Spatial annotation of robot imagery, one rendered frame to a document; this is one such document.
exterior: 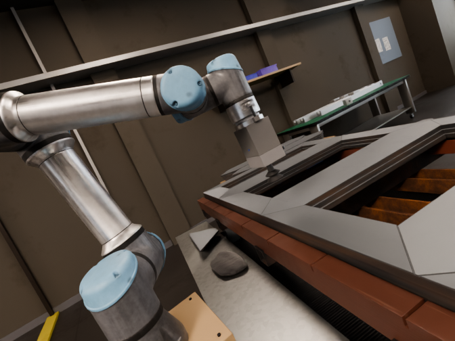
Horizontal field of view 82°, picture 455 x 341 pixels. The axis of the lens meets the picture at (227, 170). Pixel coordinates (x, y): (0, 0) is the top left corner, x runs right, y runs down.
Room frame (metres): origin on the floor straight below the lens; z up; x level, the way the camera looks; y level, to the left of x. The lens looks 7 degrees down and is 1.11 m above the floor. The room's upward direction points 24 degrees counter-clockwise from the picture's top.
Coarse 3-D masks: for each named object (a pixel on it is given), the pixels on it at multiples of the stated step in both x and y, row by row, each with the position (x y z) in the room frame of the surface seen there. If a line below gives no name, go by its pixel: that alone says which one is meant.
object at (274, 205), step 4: (272, 200) 0.80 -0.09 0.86; (276, 200) 0.78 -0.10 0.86; (280, 200) 0.77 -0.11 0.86; (268, 204) 0.78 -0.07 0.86; (272, 204) 0.76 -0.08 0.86; (276, 204) 0.75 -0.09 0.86; (280, 204) 0.73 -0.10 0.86; (284, 204) 0.72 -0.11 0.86; (288, 204) 0.71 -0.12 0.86; (292, 204) 0.69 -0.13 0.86; (296, 204) 0.68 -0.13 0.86; (300, 204) 0.67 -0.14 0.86; (268, 208) 0.74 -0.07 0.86; (272, 208) 0.73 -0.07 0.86; (276, 208) 0.72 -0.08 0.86; (280, 208) 0.70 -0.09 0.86; (284, 208) 0.69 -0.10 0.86; (288, 208) 0.68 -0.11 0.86
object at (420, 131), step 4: (420, 128) 0.87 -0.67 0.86; (424, 128) 0.86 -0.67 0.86; (428, 128) 0.84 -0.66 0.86; (432, 128) 0.82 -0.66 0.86; (396, 132) 0.96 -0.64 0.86; (400, 132) 0.93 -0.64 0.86; (404, 132) 0.91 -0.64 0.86; (408, 132) 0.89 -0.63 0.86; (412, 132) 0.87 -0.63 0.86; (416, 132) 0.85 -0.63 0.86; (420, 132) 0.83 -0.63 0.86; (424, 132) 0.81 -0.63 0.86; (428, 132) 0.80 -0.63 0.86; (384, 136) 0.97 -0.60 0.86; (388, 136) 0.95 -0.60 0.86; (392, 136) 0.93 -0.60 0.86; (396, 136) 0.90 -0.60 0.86; (400, 136) 0.88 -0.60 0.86; (404, 136) 0.86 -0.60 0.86; (408, 136) 0.84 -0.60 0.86; (376, 140) 0.96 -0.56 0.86
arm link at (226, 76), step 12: (216, 60) 0.61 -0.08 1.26; (228, 60) 0.61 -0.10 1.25; (216, 72) 0.61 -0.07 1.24; (228, 72) 0.60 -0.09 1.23; (240, 72) 0.61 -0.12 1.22; (216, 84) 0.60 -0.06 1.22; (228, 84) 0.60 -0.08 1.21; (240, 84) 0.61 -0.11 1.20; (216, 96) 0.61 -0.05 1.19; (228, 96) 0.61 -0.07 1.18; (240, 96) 0.60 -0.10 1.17
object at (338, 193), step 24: (336, 144) 1.23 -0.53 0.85; (360, 144) 1.12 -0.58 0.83; (408, 144) 0.77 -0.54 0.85; (432, 144) 0.78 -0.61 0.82; (264, 168) 1.48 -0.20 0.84; (288, 168) 1.15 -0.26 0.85; (384, 168) 0.73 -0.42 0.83; (336, 192) 0.68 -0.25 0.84; (312, 240) 0.50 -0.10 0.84; (360, 264) 0.38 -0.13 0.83; (384, 264) 0.33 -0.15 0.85; (408, 288) 0.31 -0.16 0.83; (432, 288) 0.28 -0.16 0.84
